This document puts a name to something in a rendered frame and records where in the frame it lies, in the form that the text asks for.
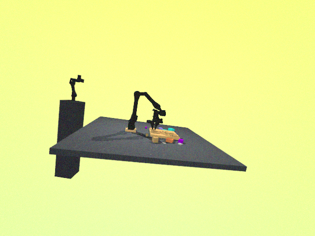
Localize tan square board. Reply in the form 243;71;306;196
149;128;180;140

